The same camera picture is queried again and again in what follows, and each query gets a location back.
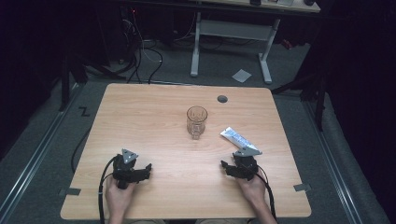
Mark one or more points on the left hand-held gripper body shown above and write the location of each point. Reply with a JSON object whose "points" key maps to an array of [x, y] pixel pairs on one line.
{"points": [[124, 171]]}

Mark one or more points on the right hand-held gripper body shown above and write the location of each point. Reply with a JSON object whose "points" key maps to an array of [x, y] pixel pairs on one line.
{"points": [[247, 165]]}

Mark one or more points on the white blue toothpaste tube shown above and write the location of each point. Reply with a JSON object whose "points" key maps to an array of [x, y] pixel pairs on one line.
{"points": [[238, 138]]}

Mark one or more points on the person's right hand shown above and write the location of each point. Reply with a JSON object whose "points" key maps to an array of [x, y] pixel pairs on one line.
{"points": [[253, 189]]}

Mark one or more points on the person's left hand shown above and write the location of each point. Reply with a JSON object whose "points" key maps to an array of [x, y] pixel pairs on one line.
{"points": [[118, 197]]}

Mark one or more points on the grey tape strip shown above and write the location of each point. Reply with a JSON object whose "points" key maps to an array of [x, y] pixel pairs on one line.
{"points": [[302, 187], [72, 191]]}

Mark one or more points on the grey paper sheet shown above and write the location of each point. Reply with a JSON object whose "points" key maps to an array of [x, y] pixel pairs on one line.
{"points": [[241, 76]]}

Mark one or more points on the black metal stand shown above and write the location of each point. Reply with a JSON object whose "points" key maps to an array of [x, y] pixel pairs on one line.
{"points": [[65, 84], [319, 102]]}

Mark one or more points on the small red object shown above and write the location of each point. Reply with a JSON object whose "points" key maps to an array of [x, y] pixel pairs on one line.
{"points": [[287, 44]]}

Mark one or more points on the metal floor rail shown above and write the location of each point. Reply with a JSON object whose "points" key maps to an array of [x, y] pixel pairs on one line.
{"points": [[334, 161], [37, 155]]}

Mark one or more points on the wooden desk with white frame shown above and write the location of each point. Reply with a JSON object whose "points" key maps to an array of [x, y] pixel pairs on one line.
{"points": [[233, 30]]}

